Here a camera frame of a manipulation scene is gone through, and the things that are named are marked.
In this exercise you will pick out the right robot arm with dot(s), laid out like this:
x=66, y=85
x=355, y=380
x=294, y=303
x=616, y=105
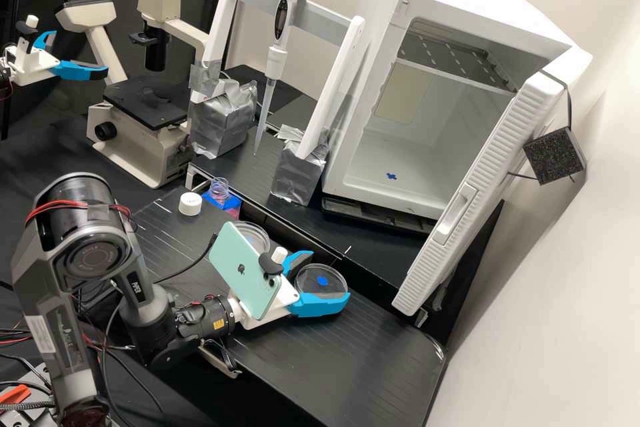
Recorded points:
x=70, y=207

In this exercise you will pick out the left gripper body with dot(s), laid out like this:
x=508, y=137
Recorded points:
x=30, y=66

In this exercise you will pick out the petri dish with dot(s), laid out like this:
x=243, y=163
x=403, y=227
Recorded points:
x=312, y=288

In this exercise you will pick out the white cap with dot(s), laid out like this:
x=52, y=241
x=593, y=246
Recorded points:
x=190, y=203

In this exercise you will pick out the black platform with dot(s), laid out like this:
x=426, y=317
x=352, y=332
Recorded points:
x=360, y=247
x=325, y=372

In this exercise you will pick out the cream microscope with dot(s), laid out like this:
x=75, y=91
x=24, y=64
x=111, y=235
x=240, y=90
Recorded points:
x=145, y=147

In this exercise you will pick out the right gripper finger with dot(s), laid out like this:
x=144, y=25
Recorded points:
x=320, y=308
x=300, y=254

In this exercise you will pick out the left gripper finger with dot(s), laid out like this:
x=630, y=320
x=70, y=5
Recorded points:
x=75, y=70
x=46, y=39

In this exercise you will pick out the petri dish lid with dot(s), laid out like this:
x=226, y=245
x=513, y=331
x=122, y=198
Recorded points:
x=255, y=234

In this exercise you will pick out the incubator door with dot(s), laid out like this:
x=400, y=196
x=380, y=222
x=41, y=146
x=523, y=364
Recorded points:
x=480, y=187

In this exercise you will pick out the pipette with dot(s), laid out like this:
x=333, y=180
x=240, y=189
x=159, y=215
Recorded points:
x=282, y=21

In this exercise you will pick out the small bottle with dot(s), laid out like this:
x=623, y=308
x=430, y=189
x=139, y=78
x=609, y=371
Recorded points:
x=220, y=189

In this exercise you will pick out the right wrist camera phone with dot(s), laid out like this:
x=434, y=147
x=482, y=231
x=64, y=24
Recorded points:
x=240, y=267

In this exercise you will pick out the blue bottle holder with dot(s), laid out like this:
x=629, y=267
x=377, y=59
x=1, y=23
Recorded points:
x=227, y=207

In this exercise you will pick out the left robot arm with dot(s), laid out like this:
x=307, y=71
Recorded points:
x=4, y=77

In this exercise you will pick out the left phone holder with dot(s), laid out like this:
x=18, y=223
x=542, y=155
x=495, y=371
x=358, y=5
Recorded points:
x=26, y=29

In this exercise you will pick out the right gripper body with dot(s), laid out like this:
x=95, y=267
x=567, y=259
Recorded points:
x=282, y=304

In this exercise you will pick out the white pipette stand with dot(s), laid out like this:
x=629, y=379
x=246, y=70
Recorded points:
x=325, y=97

